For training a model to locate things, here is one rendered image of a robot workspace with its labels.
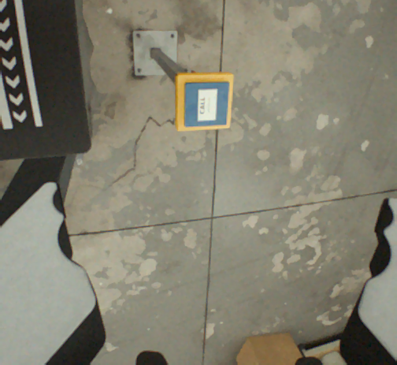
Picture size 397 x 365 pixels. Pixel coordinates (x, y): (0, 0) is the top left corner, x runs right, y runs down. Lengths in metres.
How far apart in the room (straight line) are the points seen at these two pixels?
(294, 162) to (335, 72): 0.63
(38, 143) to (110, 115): 0.99
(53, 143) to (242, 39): 1.25
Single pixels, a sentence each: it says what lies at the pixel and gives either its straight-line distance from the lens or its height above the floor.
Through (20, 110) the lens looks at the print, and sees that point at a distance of 0.70.
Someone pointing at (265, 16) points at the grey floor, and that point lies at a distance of 1.77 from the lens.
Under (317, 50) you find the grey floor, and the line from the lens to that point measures 1.96.
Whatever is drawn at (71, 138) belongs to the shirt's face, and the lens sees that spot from 0.70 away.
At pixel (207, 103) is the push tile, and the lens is 0.67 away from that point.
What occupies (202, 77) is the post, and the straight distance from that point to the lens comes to 0.68.
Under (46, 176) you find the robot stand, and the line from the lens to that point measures 1.23.
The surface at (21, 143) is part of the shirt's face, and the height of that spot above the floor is 0.95.
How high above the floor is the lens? 1.59
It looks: 59 degrees down
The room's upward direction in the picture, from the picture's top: 151 degrees clockwise
